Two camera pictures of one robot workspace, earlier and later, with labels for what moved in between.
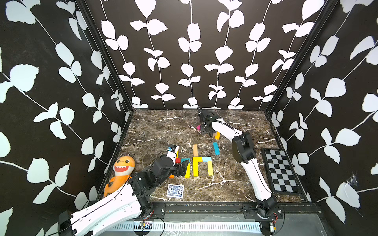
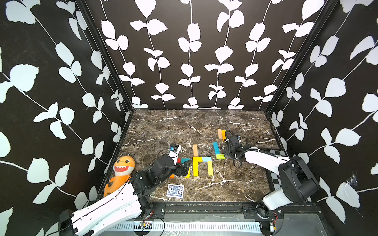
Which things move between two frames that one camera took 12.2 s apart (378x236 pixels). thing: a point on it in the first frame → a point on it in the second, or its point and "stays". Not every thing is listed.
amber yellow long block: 217,135 → 224,135
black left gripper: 177,172 stays
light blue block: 206,159 stays
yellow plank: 187,175 stays
